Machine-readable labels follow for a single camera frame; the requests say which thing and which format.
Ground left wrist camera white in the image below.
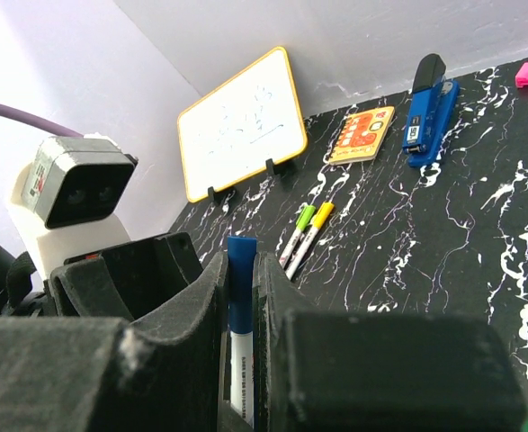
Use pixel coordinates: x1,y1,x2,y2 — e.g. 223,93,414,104
6,134,138,280

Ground blue pen cap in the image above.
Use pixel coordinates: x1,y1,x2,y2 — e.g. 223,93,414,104
228,237,257,335

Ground white pen blue end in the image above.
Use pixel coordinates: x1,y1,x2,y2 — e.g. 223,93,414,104
230,332,254,428

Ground white board yellow frame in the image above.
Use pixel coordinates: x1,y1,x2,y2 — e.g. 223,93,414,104
177,46,308,203

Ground blue stapler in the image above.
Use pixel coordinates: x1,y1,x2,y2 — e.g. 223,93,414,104
402,53,460,168

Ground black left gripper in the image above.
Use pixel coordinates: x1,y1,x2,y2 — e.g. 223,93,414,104
0,232,202,320

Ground light green pen cap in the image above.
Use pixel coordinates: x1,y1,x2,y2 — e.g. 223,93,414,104
296,205,316,231

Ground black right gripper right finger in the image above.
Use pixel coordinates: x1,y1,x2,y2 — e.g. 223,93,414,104
253,254,528,431

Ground orange yellow pen cap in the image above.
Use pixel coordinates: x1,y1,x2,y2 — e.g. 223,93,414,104
312,202,335,230

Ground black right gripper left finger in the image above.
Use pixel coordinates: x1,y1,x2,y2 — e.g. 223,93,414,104
0,252,228,431

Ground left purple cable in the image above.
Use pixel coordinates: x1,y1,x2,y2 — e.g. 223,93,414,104
0,96,85,139

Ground white pen orange end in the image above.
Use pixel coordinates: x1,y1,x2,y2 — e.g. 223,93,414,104
286,215,320,279

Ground orange small notebook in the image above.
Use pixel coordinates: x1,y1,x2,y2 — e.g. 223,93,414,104
328,106,395,166

